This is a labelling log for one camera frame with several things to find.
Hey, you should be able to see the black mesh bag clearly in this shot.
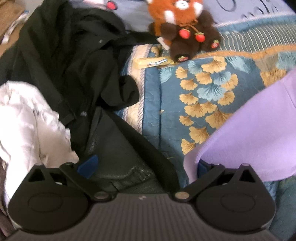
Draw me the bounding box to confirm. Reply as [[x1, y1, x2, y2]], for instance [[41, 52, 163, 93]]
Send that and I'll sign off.
[[85, 108, 180, 194]]

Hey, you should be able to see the blue floral quilt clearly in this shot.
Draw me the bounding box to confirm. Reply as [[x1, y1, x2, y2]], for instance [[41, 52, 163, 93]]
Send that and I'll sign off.
[[120, 12, 295, 240]]

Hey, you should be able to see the grey blue printed pillow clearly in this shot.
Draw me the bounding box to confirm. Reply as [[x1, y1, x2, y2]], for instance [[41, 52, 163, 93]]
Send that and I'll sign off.
[[70, 1, 293, 32]]

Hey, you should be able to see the red panda plush toy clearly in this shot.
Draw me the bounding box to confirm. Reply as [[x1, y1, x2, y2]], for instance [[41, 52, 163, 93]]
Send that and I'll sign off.
[[147, 0, 221, 63]]

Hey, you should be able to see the grey brown garment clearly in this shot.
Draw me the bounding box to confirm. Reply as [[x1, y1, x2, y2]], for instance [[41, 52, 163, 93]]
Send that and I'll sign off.
[[0, 159, 15, 240]]

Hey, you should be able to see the white puffy garment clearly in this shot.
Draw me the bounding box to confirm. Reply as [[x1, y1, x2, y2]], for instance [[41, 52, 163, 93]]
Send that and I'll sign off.
[[1, 81, 79, 204]]

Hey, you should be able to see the black jacket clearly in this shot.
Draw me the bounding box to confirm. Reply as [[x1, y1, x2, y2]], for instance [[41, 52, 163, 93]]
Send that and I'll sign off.
[[1, 1, 156, 154]]

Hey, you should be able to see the yellow snack wrapper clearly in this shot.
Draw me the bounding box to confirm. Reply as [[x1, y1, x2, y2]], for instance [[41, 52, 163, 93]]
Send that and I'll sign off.
[[134, 57, 175, 69]]

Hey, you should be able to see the purple shirt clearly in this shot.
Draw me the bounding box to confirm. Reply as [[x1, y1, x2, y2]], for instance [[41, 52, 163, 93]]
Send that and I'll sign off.
[[184, 69, 295, 182]]

